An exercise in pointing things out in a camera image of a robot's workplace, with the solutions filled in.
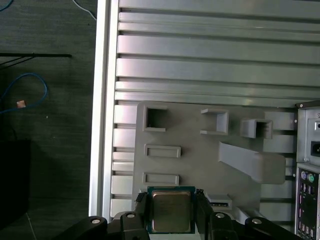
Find black cable strip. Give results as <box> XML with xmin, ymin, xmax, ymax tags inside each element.
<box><xmin>0</xmin><ymin>52</ymin><xmax>73</xmax><ymax>60</ymax></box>

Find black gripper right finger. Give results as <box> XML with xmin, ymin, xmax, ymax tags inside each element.
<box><xmin>195</xmin><ymin>188</ymin><xmax>296</xmax><ymax>240</ymax></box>

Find black PC case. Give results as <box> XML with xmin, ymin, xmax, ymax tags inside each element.
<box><xmin>294</xmin><ymin>101</ymin><xmax>320</xmax><ymax>240</ymax></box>

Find grey parts rack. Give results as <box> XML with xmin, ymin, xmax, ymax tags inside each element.
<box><xmin>111</xmin><ymin>101</ymin><xmax>287</xmax><ymax>240</ymax></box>

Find grey power supply unit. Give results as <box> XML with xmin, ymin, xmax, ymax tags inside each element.
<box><xmin>306</xmin><ymin>117</ymin><xmax>320</xmax><ymax>165</ymax></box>

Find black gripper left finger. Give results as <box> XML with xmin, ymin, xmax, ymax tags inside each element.
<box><xmin>59</xmin><ymin>191</ymin><xmax>151</xmax><ymax>240</ymax></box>

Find black box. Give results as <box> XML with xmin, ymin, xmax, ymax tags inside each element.
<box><xmin>0</xmin><ymin>139</ymin><xmax>32</xmax><ymax>240</ymax></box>

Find CPU with silver top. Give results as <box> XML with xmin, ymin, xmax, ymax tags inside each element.
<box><xmin>146</xmin><ymin>185</ymin><xmax>196</xmax><ymax>235</ymax></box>

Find blue network cable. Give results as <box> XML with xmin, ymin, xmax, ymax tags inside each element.
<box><xmin>0</xmin><ymin>72</ymin><xmax>49</xmax><ymax>116</ymax></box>

